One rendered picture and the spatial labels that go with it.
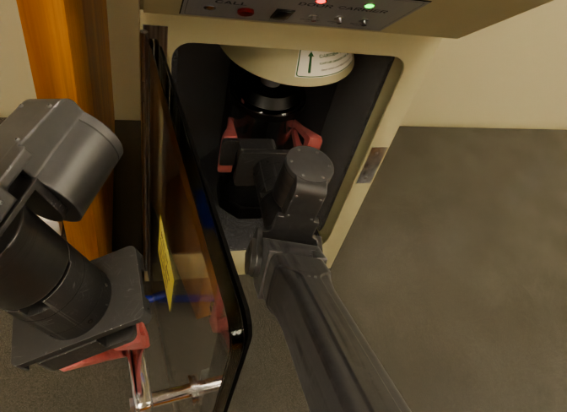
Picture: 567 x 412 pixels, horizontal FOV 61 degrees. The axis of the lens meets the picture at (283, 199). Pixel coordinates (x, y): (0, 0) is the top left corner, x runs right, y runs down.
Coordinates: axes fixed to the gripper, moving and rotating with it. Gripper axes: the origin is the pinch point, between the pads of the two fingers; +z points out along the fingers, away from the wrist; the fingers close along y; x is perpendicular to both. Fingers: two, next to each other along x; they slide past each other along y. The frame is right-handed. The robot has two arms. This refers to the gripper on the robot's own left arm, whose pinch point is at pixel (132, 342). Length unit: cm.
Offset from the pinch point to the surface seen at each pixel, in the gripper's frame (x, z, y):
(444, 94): -59, 50, -65
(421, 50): -19.4, -2.5, -37.9
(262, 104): -27.5, 3.7, -19.6
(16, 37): -67, 3, 16
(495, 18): -11.7, -9.9, -41.0
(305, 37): -20.7, -8.7, -25.5
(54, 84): -13.8, -18.0, -4.0
